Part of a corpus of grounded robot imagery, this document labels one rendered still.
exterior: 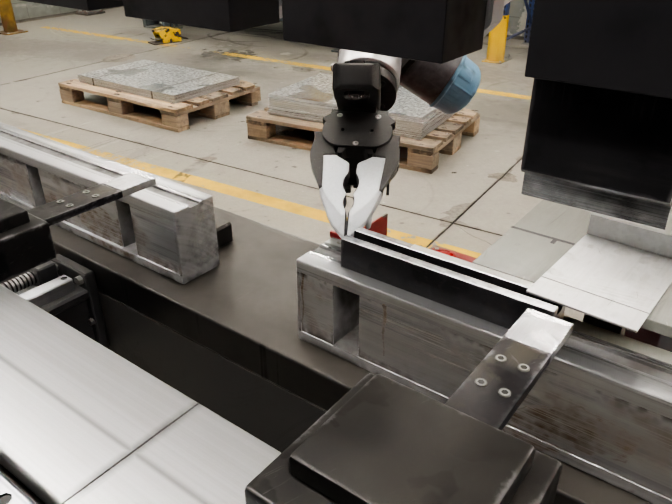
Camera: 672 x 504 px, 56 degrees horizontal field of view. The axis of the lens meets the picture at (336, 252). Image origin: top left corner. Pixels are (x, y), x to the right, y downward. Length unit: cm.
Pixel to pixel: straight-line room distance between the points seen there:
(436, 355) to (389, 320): 5
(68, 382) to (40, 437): 5
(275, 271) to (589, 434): 41
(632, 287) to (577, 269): 4
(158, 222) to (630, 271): 50
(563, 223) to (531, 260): 9
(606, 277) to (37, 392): 44
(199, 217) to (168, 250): 5
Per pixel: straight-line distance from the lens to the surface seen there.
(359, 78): 61
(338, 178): 63
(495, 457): 33
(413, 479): 32
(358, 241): 58
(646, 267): 60
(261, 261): 81
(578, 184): 47
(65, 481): 41
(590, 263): 58
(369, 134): 66
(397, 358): 59
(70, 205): 69
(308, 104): 379
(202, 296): 75
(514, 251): 59
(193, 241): 76
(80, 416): 45
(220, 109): 442
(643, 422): 52
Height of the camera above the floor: 127
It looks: 29 degrees down
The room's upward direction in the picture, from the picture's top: straight up
